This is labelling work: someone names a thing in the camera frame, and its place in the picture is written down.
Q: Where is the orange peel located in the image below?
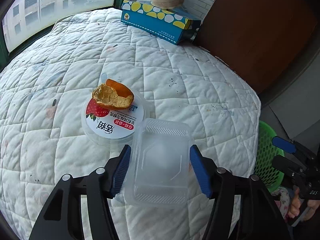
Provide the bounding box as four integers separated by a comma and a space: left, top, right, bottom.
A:
92, 79, 135, 110

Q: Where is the brown wooden cabinet panel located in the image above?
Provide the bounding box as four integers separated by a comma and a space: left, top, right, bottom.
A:
195, 0, 318, 93

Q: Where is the person's right hand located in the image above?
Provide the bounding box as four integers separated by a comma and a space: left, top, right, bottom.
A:
287, 187, 320, 221

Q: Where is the blue yellow tissue box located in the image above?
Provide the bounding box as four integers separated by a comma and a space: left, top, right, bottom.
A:
121, 0, 201, 45

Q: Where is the clear plastic clamshell box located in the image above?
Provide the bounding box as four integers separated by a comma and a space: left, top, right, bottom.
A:
124, 118, 191, 207

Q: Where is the strawberry yogurt tub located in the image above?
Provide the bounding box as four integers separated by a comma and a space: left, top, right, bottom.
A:
81, 90, 150, 148

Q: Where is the green plastic waste basket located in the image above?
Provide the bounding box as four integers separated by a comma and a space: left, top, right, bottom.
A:
254, 121, 285, 192

